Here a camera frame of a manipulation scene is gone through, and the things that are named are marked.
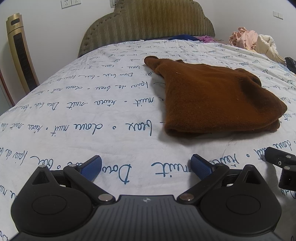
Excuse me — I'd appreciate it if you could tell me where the brown knit sweater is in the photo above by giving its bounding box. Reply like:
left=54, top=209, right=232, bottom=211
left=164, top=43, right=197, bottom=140
left=144, top=56, right=287, bottom=136

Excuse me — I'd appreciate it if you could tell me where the cream clothes pile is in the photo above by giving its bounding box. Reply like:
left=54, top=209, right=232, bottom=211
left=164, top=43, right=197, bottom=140
left=255, top=34, right=286, bottom=66

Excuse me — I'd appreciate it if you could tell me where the pink clothes pile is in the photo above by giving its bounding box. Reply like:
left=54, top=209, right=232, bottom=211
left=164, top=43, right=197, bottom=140
left=229, top=27, right=258, bottom=50

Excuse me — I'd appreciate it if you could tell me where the white bedsheet with blue script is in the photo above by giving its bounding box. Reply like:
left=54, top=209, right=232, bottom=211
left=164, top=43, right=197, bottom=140
left=1, top=40, right=295, bottom=240

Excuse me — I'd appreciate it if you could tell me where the black garment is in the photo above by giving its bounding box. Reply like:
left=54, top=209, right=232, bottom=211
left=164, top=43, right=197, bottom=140
left=285, top=57, right=296, bottom=74

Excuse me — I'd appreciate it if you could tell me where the gold tower fan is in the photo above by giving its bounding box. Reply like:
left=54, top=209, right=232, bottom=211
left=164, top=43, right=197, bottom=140
left=6, top=13, right=40, bottom=94

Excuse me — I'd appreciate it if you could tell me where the purple garment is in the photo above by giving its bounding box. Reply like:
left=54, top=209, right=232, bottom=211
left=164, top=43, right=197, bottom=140
left=196, top=35, right=216, bottom=43

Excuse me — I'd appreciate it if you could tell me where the dark blue garment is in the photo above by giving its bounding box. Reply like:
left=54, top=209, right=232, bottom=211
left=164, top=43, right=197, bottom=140
left=169, top=34, right=199, bottom=41

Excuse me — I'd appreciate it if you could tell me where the olive green upholstered headboard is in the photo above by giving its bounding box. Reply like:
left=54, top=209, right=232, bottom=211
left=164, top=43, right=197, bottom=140
left=78, top=0, right=215, bottom=57

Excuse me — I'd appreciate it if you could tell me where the white wall switch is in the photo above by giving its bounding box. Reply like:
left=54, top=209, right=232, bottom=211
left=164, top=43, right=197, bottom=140
left=273, top=11, right=283, bottom=20

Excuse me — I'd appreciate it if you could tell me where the white double wall socket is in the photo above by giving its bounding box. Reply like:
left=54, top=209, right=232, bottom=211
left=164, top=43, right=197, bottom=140
left=60, top=0, right=81, bottom=9

